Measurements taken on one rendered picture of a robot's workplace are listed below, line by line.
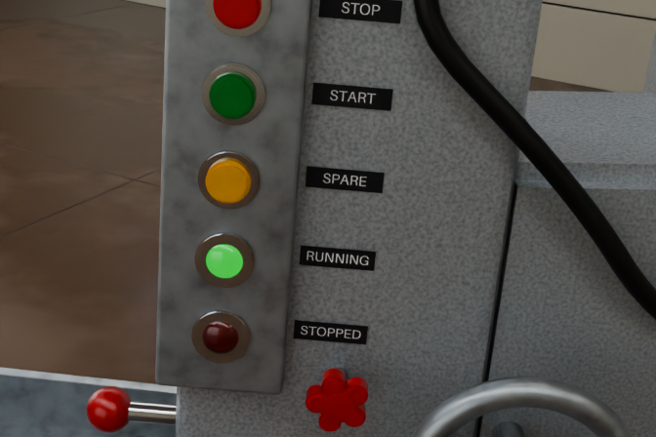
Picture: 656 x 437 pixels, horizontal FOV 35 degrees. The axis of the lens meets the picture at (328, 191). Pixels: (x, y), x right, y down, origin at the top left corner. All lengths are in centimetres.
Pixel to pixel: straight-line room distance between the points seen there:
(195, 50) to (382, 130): 12
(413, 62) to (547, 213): 13
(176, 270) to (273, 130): 11
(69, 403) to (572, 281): 44
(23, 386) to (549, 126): 47
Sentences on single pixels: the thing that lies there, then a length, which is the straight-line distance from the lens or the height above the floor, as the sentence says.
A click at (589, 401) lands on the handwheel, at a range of 64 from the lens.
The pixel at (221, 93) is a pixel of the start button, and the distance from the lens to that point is 58.
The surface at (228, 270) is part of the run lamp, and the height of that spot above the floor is 130.
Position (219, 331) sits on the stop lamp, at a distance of 64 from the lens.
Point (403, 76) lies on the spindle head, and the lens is 60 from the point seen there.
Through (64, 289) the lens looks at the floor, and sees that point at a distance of 357.
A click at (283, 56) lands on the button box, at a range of 58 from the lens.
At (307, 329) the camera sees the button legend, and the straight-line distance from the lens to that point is 66.
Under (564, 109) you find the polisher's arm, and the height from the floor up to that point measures 137.
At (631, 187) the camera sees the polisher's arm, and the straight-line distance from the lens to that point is 66.
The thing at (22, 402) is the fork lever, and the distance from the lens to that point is 92.
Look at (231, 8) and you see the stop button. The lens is 57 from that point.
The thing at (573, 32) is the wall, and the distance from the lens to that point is 702.
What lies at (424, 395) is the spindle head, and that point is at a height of 121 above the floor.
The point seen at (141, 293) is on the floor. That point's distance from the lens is 354.
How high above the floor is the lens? 156
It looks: 20 degrees down
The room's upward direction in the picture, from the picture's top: 5 degrees clockwise
